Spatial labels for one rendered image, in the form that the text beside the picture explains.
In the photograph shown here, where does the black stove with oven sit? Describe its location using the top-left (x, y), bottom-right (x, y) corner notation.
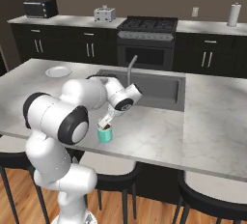
top-left (116, 15), bottom-right (179, 72)

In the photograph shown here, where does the black base cupboards run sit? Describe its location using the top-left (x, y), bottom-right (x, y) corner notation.
top-left (173, 31), bottom-right (247, 79)
top-left (9, 22), bottom-right (119, 67)

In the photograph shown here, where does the white paper towel roll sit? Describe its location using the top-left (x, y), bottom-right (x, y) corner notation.
top-left (226, 2), bottom-right (242, 28)

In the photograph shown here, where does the grey curved tap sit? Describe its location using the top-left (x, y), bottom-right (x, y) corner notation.
top-left (126, 54), bottom-right (139, 88)

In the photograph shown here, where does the white plate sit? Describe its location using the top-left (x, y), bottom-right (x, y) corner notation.
top-left (44, 66), bottom-right (73, 78)

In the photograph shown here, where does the teal cup of hot chocolate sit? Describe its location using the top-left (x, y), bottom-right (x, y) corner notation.
top-left (96, 123), bottom-right (114, 145)

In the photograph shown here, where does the black stool with white seat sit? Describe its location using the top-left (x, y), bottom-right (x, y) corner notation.
top-left (71, 150), bottom-right (144, 224)
top-left (0, 134), bottom-right (51, 224)
top-left (172, 169), bottom-right (247, 224)

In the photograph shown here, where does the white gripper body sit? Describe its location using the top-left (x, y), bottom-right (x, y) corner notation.
top-left (97, 110), bottom-right (117, 128)

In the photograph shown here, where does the grey sink basin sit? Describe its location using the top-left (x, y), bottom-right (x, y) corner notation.
top-left (92, 69), bottom-right (187, 113)

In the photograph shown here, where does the white toaster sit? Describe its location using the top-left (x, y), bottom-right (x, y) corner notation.
top-left (93, 5), bottom-right (117, 23)

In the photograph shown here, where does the black toaster oven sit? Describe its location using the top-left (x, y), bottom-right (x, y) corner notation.
top-left (22, 0), bottom-right (60, 19)

